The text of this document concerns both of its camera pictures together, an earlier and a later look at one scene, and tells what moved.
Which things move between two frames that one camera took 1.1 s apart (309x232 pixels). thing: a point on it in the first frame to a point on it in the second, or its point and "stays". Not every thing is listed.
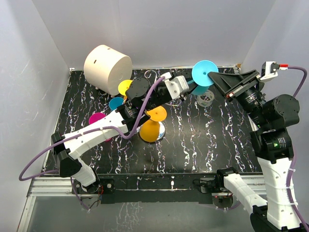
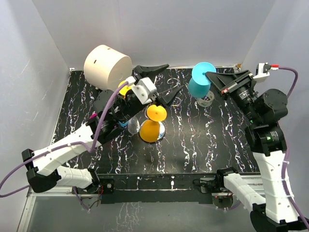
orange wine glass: x=149 y=130 stays
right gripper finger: x=231 y=84 stays
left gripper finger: x=192 y=86 to x=167 y=97
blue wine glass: x=200 y=76 stays
